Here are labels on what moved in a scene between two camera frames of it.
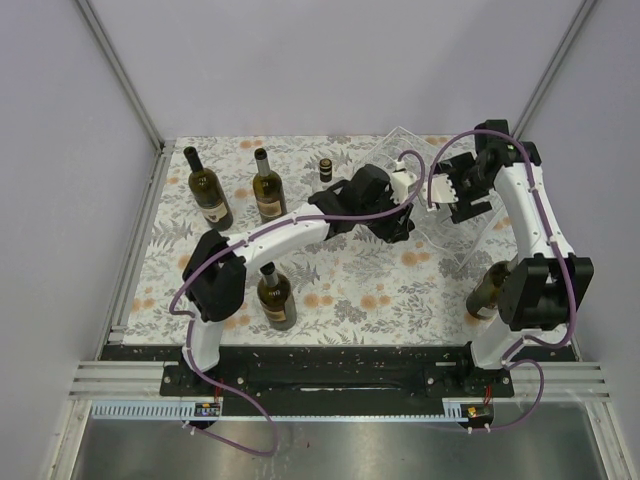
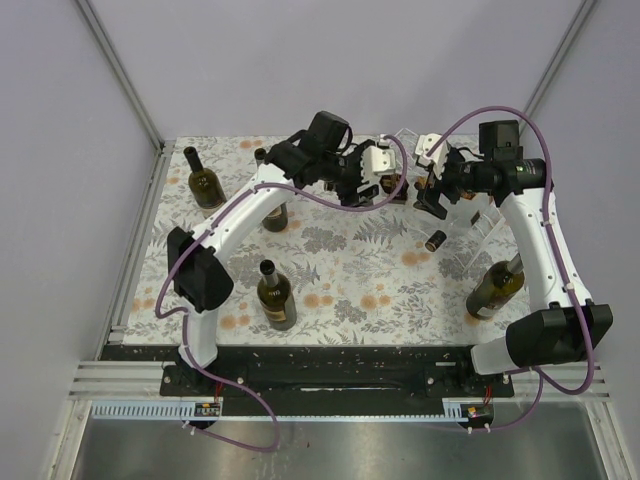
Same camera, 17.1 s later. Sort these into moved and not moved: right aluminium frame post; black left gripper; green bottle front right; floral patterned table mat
Moved: black left gripper
Not moved: right aluminium frame post; green bottle front right; floral patterned table mat
